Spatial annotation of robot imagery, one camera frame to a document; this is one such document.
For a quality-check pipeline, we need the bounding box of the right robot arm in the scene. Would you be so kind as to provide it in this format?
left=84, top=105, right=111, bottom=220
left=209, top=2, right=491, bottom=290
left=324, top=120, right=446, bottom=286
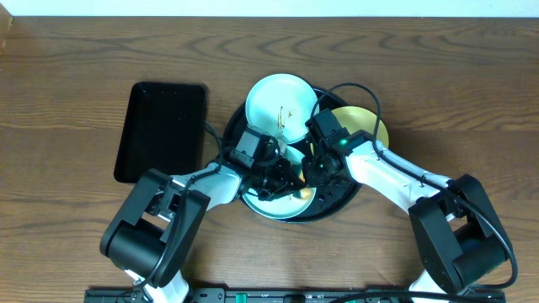
left=302, top=109, right=513, bottom=295

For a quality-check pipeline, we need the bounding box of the black rectangular tray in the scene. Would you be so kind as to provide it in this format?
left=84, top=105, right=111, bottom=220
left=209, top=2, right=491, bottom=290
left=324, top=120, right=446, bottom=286
left=114, top=82, right=206, bottom=183

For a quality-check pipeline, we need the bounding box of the yellow plate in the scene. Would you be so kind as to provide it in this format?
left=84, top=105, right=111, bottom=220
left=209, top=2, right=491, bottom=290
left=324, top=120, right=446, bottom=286
left=331, top=106, right=389, bottom=150

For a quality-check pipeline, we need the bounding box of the light blue plate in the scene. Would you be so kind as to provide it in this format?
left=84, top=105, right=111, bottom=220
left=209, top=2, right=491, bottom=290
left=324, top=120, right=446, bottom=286
left=241, top=165, right=317, bottom=221
left=245, top=73, right=319, bottom=144

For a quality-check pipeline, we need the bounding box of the left black cable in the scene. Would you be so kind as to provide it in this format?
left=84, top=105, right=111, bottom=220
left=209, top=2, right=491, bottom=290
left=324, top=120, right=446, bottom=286
left=125, top=120, right=224, bottom=295

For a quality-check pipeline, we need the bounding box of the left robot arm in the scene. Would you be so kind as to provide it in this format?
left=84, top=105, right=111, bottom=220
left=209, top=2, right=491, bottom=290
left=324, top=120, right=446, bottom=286
left=99, top=147, right=243, bottom=302

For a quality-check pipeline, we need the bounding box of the black round tray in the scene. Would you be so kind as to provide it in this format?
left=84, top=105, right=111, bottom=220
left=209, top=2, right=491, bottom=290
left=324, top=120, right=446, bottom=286
left=223, top=93, right=361, bottom=223

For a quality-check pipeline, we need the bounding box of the right black cable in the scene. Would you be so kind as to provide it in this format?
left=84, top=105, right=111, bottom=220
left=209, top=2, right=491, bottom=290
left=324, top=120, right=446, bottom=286
left=309, top=82, right=519, bottom=290

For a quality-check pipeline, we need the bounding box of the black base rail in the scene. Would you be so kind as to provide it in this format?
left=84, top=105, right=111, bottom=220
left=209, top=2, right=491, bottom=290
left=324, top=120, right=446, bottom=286
left=83, top=286, right=506, bottom=303

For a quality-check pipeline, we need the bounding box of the black cable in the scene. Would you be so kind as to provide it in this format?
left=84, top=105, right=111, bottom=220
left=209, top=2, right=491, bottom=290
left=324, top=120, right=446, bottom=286
left=125, top=120, right=224, bottom=295
left=309, top=82, right=519, bottom=290

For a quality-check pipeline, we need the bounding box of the green and yellow sponge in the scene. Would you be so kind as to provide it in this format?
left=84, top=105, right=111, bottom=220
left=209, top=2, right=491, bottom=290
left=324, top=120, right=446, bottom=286
left=293, top=169, right=315, bottom=200

